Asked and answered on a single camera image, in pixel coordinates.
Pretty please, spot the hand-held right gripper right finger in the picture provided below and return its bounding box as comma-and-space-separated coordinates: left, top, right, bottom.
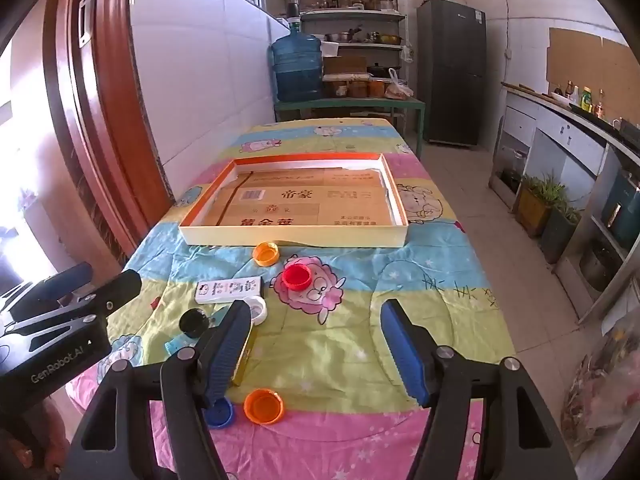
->
380, 299, 576, 480

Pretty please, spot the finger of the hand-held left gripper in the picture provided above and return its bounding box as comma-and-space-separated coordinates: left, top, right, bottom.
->
4, 269, 143, 339
9, 262, 95, 323

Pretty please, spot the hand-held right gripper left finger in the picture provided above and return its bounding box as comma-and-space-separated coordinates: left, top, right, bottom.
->
52, 300, 253, 480

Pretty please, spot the gold small box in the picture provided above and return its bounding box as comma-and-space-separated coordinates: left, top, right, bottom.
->
229, 327, 256, 388

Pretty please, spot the black bottle cap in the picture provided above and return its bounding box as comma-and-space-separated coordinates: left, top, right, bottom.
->
179, 309, 209, 338

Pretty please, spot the teal small pack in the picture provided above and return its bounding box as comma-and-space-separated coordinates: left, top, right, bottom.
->
165, 307, 228, 357

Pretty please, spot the white bottle cap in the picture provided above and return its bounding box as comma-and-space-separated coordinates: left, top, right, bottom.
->
239, 296, 268, 327

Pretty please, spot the blue bottle cap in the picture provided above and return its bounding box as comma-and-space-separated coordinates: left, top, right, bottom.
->
204, 396, 235, 429

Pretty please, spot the orange bottle cap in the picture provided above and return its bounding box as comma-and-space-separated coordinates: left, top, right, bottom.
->
243, 388, 286, 426
252, 241, 281, 267

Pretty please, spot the white patterned small box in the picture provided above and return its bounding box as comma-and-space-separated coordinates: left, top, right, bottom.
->
194, 277, 263, 305

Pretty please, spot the red bottle cap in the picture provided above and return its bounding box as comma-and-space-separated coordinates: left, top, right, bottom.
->
281, 265, 313, 291

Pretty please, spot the shallow orange-rimmed box tray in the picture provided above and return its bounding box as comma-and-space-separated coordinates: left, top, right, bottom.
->
178, 153, 410, 249

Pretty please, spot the cartoon printed blanket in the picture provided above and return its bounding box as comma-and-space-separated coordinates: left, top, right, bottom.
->
67, 117, 516, 480

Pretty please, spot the brown cardboard sheet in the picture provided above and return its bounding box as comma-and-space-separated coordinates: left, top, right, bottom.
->
202, 169, 396, 228

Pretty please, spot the potted plant dark pot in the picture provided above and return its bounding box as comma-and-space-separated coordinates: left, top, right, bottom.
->
540, 200, 583, 265

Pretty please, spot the pile of plastic bags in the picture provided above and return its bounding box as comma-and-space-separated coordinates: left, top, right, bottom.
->
560, 320, 640, 451

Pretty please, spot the potted plant brown pot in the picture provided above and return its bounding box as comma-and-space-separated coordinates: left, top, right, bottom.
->
515, 172, 563, 238

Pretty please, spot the dark cooking pot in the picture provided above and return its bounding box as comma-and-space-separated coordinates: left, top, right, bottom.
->
579, 242, 623, 293

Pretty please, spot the green low table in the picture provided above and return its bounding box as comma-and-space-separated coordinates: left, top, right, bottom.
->
273, 96, 426, 158

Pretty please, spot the metal door strike plate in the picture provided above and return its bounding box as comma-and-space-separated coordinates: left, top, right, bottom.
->
76, 0, 95, 48

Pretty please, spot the plastic bag of food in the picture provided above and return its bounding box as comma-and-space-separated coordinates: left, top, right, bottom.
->
384, 67, 415, 101

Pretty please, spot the teal air fryer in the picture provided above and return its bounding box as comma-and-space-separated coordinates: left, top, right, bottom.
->
600, 167, 640, 251

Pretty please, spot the white kitchen counter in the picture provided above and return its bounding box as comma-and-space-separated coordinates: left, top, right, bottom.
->
492, 82, 640, 323

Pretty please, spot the blue water jug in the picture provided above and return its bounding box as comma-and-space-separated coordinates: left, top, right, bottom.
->
270, 32, 324, 103

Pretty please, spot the dark refrigerator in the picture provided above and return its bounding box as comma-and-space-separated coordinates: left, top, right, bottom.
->
416, 0, 487, 148

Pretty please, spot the brown cardboard box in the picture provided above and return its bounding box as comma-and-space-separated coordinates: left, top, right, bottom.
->
322, 55, 368, 77

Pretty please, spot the black gas stove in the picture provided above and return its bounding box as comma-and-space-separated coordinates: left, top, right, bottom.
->
617, 117, 640, 151

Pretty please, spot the metal shelf rack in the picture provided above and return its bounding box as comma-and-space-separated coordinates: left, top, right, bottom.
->
295, 0, 408, 98

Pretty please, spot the red-brown wooden door frame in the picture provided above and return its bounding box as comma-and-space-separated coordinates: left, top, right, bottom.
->
42, 0, 176, 266

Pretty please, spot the cardboard wall panel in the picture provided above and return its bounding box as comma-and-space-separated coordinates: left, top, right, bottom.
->
545, 26, 636, 93

